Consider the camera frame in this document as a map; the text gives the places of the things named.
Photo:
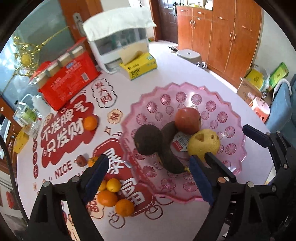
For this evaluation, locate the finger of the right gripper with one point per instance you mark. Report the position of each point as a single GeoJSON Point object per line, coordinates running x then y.
{"type": "Point", "coordinates": [256, 136]}
{"type": "Point", "coordinates": [219, 167]}

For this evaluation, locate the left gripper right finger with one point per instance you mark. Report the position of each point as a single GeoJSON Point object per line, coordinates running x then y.
{"type": "Point", "coordinates": [203, 180]}

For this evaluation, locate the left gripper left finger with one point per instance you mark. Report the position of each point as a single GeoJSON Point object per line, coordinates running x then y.
{"type": "Point", "coordinates": [47, 220]}

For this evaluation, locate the yellow pear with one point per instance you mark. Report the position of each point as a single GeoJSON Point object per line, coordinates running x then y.
{"type": "Point", "coordinates": [202, 142]}

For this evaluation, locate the dark overripe banana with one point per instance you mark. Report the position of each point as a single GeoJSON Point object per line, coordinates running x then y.
{"type": "Point", "coordinates": [169, 161]}

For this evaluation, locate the red apple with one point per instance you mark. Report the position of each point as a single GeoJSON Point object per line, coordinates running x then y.
{"type": "Point", "coordinates": [188, 121]}

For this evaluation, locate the orange tangerine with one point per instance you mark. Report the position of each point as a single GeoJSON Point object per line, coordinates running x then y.
{"type": "Point", "coordinates": [124, 208]}
{"type": "Point", "coordinates": [107, 198]}

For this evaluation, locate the dark avocado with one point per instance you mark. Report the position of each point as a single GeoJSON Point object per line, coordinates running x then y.
{"type": "Point", "coordinates": [148, 140]}

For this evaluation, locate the orange tangerine front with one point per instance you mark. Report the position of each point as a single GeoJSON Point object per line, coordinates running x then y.
{"type": "Point", "coordinates": [124, 208]}

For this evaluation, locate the orange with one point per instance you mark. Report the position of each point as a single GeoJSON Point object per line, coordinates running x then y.
{"type": "Point", "coordinates": [90, 123]}

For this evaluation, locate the blue sofa chair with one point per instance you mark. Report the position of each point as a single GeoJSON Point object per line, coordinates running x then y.
{"type": "Point", "coordinates": [282, 111]}

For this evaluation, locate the orange plastic stool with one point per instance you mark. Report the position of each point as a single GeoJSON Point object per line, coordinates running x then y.
{"type": "Point", "coordinates": [261, 108]}

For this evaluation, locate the cardboard box with bags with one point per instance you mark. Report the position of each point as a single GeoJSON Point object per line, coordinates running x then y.
{"type": "Point", "coordinates": [258, 83]}

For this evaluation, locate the small yellow tangerine upper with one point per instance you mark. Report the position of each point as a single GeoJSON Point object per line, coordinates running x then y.
{"type": "Point", "coordinates": [102, 185]}

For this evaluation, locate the small yellow tangerine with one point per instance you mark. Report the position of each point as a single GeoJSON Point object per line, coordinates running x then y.
{"type": "Point", "coordinates": [102, 185]}
{"type": "Point", "coordinates": [113, 185]}

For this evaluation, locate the small red fruit near pear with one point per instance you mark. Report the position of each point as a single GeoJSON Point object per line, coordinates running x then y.
{"type": "Point", "coordinates": [81, 161]}

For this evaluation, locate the small yellow tangerine right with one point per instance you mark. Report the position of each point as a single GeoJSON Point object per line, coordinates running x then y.
{"type": "Point", "coordinates": [113, 185]}

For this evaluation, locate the tangerine with stem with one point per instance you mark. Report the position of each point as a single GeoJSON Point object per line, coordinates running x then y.
{"type": "Point", "coordinates": [92, 160]}

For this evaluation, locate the printed festive tablecloth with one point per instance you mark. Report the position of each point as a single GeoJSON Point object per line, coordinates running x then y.
{"type": "Point", "coordinates": [177, 221]}

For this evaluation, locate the small yellow box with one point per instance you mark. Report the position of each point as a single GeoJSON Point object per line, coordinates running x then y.
{"type": "Point", "coordinates": [20, 141]}

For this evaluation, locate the clear glass cup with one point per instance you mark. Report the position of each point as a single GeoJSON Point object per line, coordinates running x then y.
{"type": "Point", "coordinates": [33, 128]}

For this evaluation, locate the grey plastic stool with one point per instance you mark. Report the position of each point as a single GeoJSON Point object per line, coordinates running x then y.
{"type": "Point", "coordinates": [190, 55]}

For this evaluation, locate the clear plastic bottle green label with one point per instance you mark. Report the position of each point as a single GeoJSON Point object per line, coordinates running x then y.
{"type": "Point", "coordinates": [24, 114]}

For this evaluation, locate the yellow tissue box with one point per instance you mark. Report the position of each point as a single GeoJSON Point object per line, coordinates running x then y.
{"type": "Point", "coordinates": [139, 66]}

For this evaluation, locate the white squeeze bottle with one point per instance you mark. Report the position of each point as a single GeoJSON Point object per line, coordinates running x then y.
{"type": "Point", "coordinates": [40, 105]}

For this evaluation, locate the red paper cup package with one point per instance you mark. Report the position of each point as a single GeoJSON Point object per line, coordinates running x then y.
{"type": "Point", "coordinates": [58, 81]}

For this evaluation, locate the white storage appliance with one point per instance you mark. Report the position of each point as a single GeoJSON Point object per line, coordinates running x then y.
{"type": "Point", "coordinates": [106, 50]}

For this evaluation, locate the white cloth cover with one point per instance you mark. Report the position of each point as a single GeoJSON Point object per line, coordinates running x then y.
{"type": "Point", "coordinates": [110, 22]}

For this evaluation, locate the glass door gold ornament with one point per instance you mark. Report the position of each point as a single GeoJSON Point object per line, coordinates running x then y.
{"type": "Point", "coordinates": [45, 33]}

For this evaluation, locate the wooden cabinet wall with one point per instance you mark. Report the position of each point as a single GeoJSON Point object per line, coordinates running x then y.
{"type": "Point", "coordinates": [226, 36]}

